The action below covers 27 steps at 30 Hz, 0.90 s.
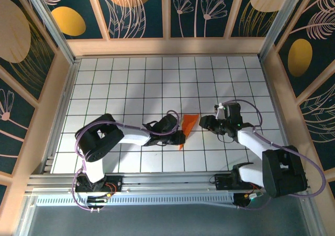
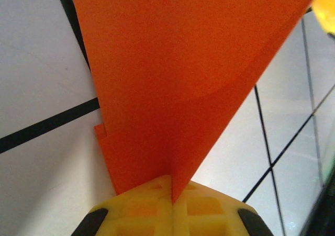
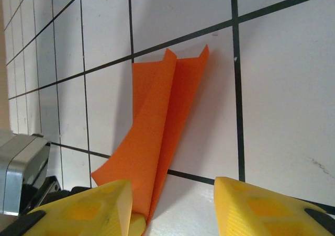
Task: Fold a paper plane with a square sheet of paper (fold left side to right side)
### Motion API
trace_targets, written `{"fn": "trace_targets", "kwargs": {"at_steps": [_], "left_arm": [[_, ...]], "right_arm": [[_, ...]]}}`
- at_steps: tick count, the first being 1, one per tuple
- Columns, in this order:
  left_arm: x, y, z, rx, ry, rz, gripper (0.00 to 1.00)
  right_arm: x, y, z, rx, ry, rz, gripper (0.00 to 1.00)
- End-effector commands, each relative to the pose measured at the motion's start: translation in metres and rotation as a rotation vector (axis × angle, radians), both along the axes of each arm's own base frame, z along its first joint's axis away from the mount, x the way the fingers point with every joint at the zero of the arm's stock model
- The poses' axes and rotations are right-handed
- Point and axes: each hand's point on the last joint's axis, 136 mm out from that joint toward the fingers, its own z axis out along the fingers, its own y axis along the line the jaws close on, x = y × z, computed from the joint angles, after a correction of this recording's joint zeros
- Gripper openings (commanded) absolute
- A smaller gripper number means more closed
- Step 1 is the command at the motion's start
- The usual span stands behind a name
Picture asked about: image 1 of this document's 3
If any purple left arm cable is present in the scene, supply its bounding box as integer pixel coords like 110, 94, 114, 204
72, 109, 181, 212

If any aluminium frame leg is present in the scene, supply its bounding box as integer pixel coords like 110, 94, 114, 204
14, 194, 36, 236
300, 191, 323, 236

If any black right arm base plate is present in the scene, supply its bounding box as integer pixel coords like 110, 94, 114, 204
214, 173, 262, 191

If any aluminium corner post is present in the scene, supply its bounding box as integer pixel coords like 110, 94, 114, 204
23, 0, 77, 64
258, 0, 314, 61

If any long aluminium mounting rail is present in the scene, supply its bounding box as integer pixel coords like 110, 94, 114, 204
25, 170, 314, 195

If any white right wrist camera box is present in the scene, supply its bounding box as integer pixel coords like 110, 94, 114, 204
214, 102, 226, 121

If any black controller box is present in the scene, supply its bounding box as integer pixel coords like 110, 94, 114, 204
232, 193, 256, 209
87, 195, 108, 208

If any orange cloth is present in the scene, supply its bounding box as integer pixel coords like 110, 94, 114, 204
178, 113, 200, 151

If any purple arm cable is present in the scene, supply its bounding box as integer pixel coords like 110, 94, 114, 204
222, 99, 327, 210
72, 109, 181, 212

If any grey slotted cable duct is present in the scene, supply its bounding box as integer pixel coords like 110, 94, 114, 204
35, 194, 236, 207

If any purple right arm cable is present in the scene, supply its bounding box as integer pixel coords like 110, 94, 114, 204
222, 99, 327, 210

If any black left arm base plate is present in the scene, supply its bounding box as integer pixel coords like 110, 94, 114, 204
75, 175, 124, 193

